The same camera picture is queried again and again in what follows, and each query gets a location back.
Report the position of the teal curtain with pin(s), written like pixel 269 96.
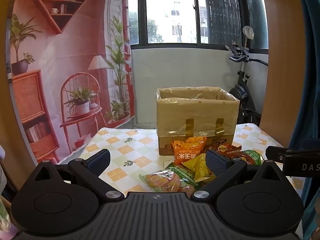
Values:
pixel 310 80

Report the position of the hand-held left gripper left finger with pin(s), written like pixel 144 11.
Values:
pixel 97 161

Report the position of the checkered floral tablecloth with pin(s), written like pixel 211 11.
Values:
pixel 125 150

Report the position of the yellow snack packet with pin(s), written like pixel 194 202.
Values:
pixel 197 167

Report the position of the window with dark frame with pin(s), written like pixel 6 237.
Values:
pixel 170 12

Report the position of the wooden panel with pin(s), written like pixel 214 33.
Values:
pixel 277 67
pixel 5 92

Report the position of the white round object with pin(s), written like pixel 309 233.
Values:
pixel 248 32

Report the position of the pale printed bag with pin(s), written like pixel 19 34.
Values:
pixel 3 205

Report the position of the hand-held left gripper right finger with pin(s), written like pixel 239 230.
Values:
pixel 216 163

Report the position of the black exercise bike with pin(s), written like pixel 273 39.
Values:
pixel 240 92

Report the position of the printed wall tapestry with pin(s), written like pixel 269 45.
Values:
pixel 75 55

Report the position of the green snack packet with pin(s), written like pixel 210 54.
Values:
pixel 255 156

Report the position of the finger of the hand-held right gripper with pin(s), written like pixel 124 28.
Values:
pixel 311 143
pixel 275 153

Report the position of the green packet with orange slices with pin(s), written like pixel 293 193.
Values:
pixel 165 180

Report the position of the dark orange corn chips packet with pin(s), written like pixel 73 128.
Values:
pixel 225 147

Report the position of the cardboard box with tape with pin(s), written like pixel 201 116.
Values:
pixel 197 115

